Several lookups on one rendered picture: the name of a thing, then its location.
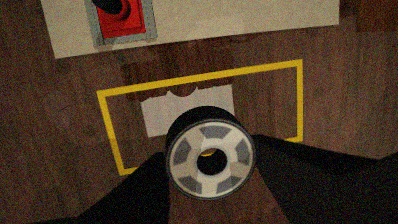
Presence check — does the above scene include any yellow rectangular outline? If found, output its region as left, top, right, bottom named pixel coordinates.
left=96, top=59, right=303, bottom=176

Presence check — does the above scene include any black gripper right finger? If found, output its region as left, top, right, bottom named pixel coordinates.
left=252, top=134, right=398, bottom=224

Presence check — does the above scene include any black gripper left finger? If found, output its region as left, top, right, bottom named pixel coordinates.
left=32, top=152, right=170, bottom=224

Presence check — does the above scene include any black tyre with beige spoked rim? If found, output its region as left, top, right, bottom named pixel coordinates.
left=165, top=106, right=257, bottom=201

